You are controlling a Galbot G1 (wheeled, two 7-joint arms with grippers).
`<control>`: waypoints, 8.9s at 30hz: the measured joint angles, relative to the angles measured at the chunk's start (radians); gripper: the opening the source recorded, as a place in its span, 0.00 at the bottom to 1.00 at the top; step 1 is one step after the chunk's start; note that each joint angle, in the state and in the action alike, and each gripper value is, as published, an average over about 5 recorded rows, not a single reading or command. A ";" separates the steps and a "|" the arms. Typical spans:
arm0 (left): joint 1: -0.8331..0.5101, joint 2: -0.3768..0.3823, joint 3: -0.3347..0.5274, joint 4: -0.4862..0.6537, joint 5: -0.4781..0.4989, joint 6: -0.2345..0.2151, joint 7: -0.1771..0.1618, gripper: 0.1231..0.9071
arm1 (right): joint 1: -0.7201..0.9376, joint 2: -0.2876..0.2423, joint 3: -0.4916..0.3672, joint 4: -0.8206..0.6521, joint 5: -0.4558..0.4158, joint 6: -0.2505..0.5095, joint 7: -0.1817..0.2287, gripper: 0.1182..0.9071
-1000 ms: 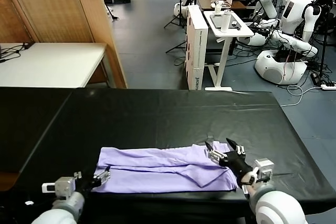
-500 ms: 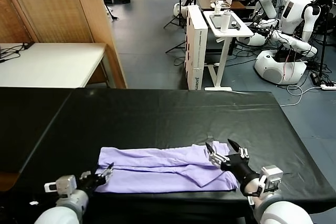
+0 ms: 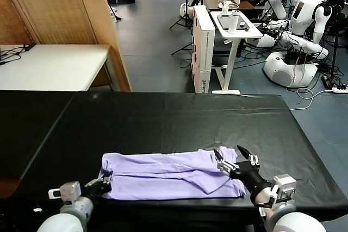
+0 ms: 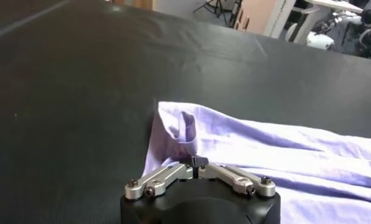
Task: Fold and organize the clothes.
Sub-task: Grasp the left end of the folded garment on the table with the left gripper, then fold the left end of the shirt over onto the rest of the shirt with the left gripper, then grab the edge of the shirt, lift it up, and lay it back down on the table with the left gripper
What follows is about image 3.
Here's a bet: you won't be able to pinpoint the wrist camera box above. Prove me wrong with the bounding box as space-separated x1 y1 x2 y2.
48 181 82 204
270 174 297 203

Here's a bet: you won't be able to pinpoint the white cup-shaped desk device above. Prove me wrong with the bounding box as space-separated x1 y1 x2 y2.
217 0 240 15

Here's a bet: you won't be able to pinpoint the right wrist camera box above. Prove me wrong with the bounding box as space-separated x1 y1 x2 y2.
270 174 297 203

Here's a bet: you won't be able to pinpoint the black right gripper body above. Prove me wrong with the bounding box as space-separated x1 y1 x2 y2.
228 162 271 197

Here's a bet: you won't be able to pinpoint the brown wooden desk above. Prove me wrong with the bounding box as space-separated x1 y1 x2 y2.
203 0 266 12

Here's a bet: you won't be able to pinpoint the black monitor tripod stand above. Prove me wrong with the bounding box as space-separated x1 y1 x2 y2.
169 0 207 30

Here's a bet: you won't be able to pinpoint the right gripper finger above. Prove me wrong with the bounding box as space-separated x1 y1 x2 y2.
237 145 260 166
214 149 237 175

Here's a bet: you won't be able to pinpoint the tall black tripod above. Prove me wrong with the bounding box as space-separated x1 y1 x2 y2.
322 0 345 80

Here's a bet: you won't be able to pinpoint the white humanoid robot on base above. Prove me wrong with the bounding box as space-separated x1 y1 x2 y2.
262 0 334 89

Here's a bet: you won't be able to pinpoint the grey tablet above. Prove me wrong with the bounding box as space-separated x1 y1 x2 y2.
216 14 232 30

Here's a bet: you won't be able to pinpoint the black cables with adapter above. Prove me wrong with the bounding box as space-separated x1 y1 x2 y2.
0 43 35 66

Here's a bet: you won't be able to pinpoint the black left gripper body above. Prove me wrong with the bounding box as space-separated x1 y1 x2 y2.
81 180 112 200

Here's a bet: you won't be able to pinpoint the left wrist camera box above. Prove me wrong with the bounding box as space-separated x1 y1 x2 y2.
48 181 82 204

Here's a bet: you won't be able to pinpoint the lavender short-sleeve t-shirt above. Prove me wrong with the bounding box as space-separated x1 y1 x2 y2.
98 146 247 200

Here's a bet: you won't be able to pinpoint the white rounded robot base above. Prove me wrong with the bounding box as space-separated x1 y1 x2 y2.
178 3 194 17

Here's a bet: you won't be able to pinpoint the large black table cover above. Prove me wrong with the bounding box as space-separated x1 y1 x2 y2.
10 91 348 232

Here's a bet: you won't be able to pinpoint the white insulated bottle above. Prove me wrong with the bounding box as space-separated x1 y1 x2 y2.
227 9 240 34

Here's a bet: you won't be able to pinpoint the white rectangular table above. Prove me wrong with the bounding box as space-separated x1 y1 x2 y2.
0 43 120 92

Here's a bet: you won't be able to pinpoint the white standing desk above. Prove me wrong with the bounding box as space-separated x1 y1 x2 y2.
209 10 264 95

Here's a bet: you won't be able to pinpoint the tall white cardboard box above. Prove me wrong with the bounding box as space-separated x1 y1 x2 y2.
190 5 216 94

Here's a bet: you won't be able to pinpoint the wooden folding screen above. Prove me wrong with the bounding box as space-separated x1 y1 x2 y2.
0 0 133 93

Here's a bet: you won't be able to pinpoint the white floor cable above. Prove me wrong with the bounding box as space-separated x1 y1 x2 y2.
290 87 334 111

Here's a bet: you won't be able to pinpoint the black floor power adapter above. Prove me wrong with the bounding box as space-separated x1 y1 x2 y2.
320 75 333 89

